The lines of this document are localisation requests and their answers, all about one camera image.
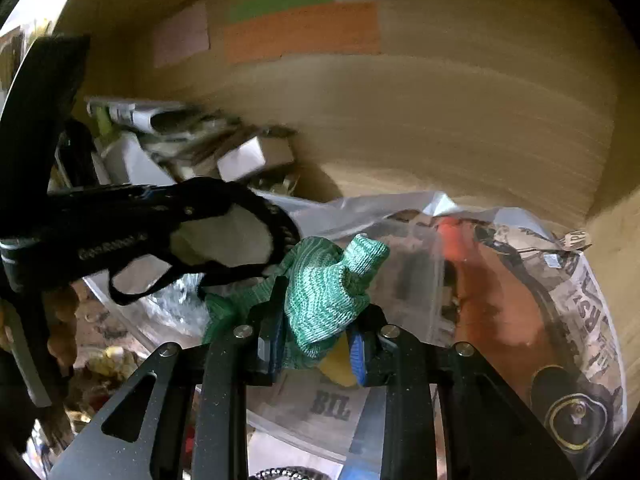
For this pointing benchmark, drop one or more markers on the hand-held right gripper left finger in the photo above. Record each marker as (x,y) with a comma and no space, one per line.
(270,340)

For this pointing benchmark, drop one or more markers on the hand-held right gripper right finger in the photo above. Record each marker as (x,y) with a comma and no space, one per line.
(356,355)

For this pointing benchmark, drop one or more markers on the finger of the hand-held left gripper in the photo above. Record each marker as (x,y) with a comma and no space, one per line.
(160,197)

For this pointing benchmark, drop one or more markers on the green knit glove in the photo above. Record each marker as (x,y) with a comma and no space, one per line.
(325,285)

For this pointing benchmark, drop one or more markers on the clear plastic bag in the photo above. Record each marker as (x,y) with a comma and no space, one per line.
(415,270)

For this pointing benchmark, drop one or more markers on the yellow soft item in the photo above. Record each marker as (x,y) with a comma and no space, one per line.
(340,365)

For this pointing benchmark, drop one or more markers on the person's left hand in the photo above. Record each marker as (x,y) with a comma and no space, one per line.
(62,320)

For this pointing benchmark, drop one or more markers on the grey and white packet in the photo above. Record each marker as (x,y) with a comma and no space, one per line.
(140,110)

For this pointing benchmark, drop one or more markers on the small white box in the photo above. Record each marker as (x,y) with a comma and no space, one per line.
(252,157)

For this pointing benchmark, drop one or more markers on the pink paper note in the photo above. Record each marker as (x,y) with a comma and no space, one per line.
(181,34)

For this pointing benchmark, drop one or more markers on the orange paper note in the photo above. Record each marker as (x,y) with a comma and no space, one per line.
(305,30)

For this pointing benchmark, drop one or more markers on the clear bag with orange item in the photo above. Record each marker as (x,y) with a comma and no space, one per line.
(575,320)

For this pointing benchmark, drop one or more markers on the green paper note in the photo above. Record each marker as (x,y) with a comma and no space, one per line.
(280,2)

